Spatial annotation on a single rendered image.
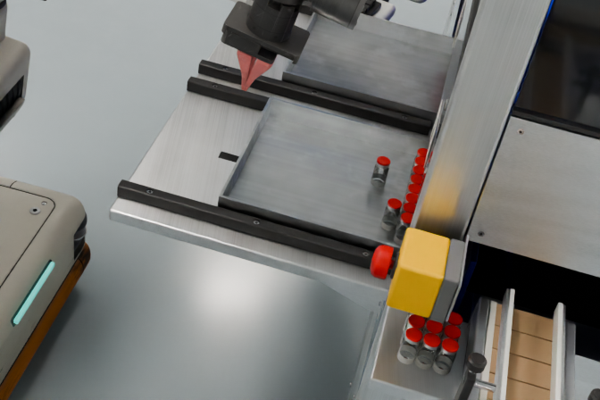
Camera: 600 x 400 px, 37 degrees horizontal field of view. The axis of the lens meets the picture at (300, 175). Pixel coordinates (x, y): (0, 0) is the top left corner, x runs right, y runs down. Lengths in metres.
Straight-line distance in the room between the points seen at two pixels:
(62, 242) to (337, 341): 0.72
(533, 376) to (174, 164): 0.59
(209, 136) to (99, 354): 0.94
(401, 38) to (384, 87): 0.17
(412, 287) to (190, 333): 1.27
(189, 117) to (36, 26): 1.93
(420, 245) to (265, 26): 0.32
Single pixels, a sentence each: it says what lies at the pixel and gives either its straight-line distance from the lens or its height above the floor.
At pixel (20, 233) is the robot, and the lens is 2.09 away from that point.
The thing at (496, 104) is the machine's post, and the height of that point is 1.21.
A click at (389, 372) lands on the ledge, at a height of 0.88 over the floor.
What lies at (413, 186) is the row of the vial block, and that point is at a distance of 1.31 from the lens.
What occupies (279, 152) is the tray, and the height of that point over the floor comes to 0.88.
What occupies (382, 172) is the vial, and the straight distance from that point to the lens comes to 1.34.
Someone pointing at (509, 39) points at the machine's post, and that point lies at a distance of 0.95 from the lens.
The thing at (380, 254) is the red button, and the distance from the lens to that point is 1.06.
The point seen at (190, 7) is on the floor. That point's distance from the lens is 3.49.
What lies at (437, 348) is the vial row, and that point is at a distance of 1.12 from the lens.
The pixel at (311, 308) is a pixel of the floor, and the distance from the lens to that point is 2.36.
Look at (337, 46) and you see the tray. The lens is 1.66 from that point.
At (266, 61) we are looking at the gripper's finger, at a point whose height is 1.13.
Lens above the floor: 1.74
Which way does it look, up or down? 39 degrees down
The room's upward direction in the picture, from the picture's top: 11 degrees clockwise
